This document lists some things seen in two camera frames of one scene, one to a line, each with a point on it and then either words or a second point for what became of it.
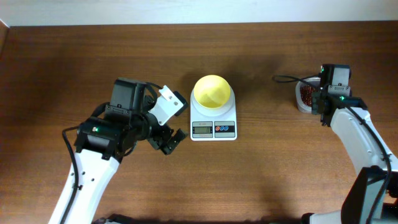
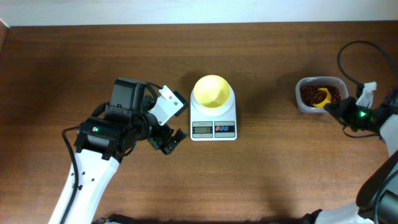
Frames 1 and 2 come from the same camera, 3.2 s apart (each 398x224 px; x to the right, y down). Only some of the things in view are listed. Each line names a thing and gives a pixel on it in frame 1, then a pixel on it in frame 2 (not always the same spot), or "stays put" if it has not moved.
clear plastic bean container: x=304 y=89 stays put
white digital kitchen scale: x=213 y=124 stays put
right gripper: x=314 y=94 → x=343 y=114
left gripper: x=165 y=132 stays put
